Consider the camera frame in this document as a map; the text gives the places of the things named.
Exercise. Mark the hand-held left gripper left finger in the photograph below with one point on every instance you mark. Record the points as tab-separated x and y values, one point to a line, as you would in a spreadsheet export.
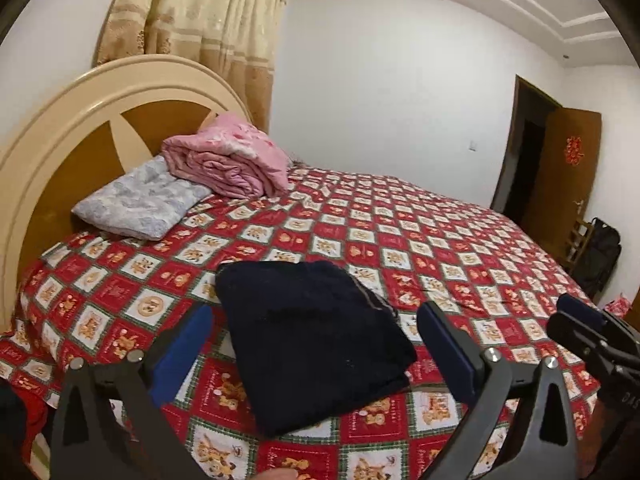
182	350

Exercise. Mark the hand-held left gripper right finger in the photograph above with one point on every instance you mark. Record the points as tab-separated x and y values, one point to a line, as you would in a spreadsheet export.
445	350

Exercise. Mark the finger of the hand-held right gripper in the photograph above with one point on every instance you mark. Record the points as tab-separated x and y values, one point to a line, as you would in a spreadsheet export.
582	310
580	340

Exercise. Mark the navy patterned knit sweater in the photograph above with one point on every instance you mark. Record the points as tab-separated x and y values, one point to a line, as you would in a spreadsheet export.
310	340

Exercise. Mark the person's right forearm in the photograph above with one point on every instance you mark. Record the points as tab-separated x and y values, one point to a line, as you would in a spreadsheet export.
605	445

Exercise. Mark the person's left hand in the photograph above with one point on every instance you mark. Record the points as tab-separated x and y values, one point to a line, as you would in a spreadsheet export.
285	475

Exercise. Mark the red gift bag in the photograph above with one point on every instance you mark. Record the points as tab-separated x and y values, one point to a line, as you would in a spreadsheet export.
619	306

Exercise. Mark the black bag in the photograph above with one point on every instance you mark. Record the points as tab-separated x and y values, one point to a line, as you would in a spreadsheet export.
600	255

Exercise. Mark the wooden chair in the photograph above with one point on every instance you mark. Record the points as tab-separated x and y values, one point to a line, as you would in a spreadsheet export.
575	245

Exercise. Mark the brown wooden door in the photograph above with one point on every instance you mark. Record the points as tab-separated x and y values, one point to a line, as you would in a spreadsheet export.
560	190

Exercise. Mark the red checkered bear bedspread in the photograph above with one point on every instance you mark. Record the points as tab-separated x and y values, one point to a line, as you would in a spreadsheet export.
400	220

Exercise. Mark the grey floral pillow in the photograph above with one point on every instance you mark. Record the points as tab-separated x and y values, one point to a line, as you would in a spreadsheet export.
140	200

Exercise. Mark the red paper door decoration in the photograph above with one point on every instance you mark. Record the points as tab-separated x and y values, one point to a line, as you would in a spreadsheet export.
573	150

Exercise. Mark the person's dark clothing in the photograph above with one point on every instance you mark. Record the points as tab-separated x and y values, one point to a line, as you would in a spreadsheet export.
12	435

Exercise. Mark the folded pink quilt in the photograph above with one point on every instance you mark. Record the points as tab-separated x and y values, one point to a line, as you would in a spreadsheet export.
230	160

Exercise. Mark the cream and wood headboard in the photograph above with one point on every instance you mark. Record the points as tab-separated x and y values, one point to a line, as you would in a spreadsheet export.
65	125

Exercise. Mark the beige patterned curtain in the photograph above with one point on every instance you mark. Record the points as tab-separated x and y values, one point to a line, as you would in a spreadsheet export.
210	25

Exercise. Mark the dark wooden door frame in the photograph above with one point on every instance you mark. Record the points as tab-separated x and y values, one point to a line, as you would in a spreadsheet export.
510	160

